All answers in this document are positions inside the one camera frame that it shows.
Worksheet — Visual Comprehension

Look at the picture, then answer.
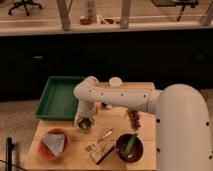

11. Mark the green plastic tray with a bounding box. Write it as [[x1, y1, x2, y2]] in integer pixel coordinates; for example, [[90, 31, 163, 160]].
[[35, 76, 83, 121]]

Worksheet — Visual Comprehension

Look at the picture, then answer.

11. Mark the dark brown bowl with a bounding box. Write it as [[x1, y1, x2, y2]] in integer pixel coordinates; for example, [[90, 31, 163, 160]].
[[115, 134, 143, 163]]

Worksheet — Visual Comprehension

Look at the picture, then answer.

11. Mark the tan and black box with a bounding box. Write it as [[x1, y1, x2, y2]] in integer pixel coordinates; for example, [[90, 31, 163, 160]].
[[89, 142, 115, 165]]

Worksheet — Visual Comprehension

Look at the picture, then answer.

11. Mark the green vegetable stick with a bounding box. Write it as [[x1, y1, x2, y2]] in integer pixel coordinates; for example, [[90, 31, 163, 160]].
[[123, 133, 137, 160]]

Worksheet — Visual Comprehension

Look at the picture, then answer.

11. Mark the grey folded cloth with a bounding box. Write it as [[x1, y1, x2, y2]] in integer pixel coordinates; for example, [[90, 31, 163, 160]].
[[42, 133, 65, 156]]

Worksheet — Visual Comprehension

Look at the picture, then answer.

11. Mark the white cup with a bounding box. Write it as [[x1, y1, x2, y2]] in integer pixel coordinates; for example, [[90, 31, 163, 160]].
[[109, 77, 122, 88]]

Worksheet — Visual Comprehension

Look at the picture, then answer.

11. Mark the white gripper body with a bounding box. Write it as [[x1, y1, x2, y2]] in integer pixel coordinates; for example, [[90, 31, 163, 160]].
[[74, 100, 96, 124]]

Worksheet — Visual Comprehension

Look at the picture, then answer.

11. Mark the black office chair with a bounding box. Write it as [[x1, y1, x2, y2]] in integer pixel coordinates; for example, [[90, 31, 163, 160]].
[[8, 0, 43, 16]]

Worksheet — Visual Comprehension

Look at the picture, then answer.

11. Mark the dark metal cup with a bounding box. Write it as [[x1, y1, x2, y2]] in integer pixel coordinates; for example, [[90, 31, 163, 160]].
[[78, 118, 94, 132]]

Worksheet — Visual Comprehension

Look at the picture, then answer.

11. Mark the black stand post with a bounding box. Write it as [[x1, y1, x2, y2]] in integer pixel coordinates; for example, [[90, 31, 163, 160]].
[[5, 137, 14, 171]]

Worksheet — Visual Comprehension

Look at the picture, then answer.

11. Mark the red bowl on shelf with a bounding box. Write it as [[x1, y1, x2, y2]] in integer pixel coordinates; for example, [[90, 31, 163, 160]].
[[79, 16, 92, 25]]

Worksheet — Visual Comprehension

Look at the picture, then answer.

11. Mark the orange bowl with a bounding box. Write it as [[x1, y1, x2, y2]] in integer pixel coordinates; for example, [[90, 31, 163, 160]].
[[38, 128, 71, 160]]

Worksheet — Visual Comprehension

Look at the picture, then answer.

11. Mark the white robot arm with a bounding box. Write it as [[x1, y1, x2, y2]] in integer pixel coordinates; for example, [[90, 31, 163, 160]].
[[74, 76, 213, 171]]

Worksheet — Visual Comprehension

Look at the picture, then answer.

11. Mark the orange ball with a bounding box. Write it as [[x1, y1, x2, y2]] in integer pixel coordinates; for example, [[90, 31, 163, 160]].
[[95, 102, 100, 114]]

